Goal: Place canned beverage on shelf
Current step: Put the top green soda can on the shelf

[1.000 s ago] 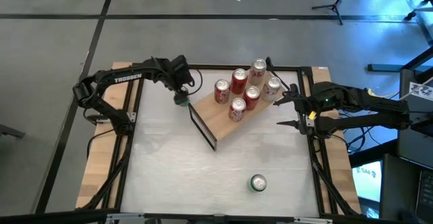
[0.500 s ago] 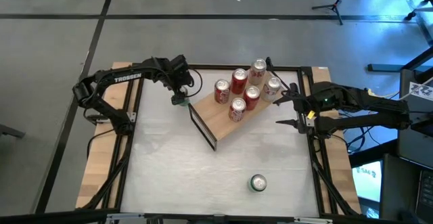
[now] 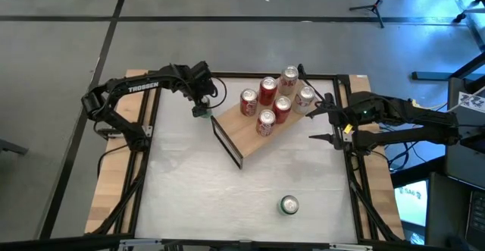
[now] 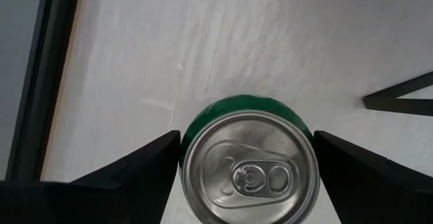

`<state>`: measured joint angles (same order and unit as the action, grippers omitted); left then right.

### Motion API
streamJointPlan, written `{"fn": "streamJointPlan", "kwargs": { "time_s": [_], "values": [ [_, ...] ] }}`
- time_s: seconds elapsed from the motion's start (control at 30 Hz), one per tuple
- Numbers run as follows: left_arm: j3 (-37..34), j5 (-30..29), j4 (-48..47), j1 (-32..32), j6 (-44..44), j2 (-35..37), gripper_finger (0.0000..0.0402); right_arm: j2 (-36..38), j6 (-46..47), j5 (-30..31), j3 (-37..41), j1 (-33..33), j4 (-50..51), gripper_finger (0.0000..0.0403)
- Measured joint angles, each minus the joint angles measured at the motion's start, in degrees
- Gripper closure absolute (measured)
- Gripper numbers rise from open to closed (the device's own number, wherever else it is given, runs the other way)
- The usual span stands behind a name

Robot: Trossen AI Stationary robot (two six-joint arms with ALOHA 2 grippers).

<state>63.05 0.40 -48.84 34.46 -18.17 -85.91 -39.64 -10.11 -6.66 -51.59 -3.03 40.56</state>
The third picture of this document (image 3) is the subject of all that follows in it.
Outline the black aluminium table frame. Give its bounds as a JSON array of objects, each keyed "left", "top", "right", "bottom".
[{"left": 85, "top": 71, "right": 406, "bottom": 251}]

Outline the lit computer monitor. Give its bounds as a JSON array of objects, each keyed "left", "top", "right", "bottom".
[{"left": 393, "top": 180, "right": 431, "bottom": 227}]

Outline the black keyboard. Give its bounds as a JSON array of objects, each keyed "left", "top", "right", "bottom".
[{"left": 466, "top": 190, "right": 485, "bottom": 250}]

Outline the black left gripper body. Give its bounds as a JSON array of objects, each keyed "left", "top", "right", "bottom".
[{"left": 185, "top": 61, "right": 219, "bottom": 108}]

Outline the silver Diet Coke can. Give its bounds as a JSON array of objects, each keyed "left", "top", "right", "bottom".
[
  {"left": 294, "top": 85, "right": 317, "bottom": 115},
  {"left": 277, "top": 65, "right": 300, "bottom": 96}
]

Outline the wooden table side board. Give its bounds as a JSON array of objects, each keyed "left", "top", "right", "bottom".
[
  {"left": 346, "top": 74, "right": 405, "bottom": 240},
  {"left": 83, "top": 68, "right": 160, "bottom": 235}
]

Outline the white printed label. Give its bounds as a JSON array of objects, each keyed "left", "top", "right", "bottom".
[{"left": 458, "top": 89, "right": 485, "bottom": 114}]

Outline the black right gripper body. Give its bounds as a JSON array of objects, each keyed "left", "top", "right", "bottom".
[{"left": 324, "top": 91, "right": 355, "bottom": 152}]

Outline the black floor stand beam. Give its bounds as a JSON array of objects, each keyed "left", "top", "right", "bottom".
[{"left": 411, "top": 52, "right": 485, "bottom": 81}]

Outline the black equipment cart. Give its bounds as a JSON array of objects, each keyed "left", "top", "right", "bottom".
[{"left": 445, "top": 76, "right": 485, "bottom": 184}]

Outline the black tripod stand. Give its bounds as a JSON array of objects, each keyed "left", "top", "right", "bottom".
[{"left": 348, "top": 0, "right": 408, "bottom": 29}]

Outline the red Coke Zero can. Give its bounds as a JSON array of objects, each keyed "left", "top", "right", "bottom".
[
  {"left": 258, "top": 76, "right": 278, "bottom": 107},
  {"left": 272, "top": 96, "right": 293, "bottom": 124}
]

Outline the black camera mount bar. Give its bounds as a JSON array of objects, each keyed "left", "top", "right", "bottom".
[{"left": 0, "top": 234, "right": 380, "bottom": 251}]

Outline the green Sprite can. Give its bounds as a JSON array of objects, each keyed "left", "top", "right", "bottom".
[{"left": 279, "top": 194, "right": 300, "bottom": 217}]

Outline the wooden shelf with black frame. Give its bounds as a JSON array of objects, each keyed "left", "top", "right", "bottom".
[{"left": 210, "top": 64, "right": 330, "bottom": 171}]

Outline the red Coca-Cola Star Wars can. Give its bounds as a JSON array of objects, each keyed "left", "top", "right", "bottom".
[
  {"left": 255, "top": 108, "right": 277, "bottom": 138},
  {"left": 239, "top": 88, "right": 259, "bottom": 118}
]

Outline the dark stand foot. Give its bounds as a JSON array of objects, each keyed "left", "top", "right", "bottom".
[{"left": 0, "top": 139, "right": 30, "bottom": 156}]

